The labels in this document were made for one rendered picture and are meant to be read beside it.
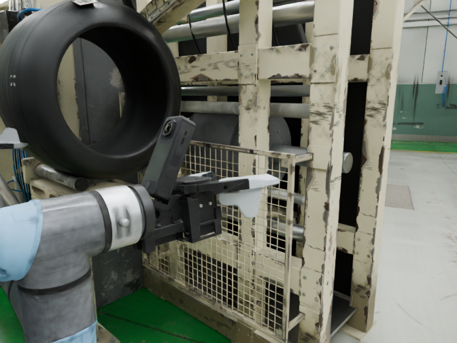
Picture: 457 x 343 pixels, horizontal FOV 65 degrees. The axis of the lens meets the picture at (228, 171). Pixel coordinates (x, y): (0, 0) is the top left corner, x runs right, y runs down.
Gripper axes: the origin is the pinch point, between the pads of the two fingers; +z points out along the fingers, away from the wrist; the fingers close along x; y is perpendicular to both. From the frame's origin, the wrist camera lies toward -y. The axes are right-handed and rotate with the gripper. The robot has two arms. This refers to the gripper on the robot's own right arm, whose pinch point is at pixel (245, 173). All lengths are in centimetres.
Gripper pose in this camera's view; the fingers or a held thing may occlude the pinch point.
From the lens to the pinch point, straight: 58.0
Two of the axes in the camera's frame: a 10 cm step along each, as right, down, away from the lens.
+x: 6.5, 0.3, -7.6
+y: 0.9, 9.9, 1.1
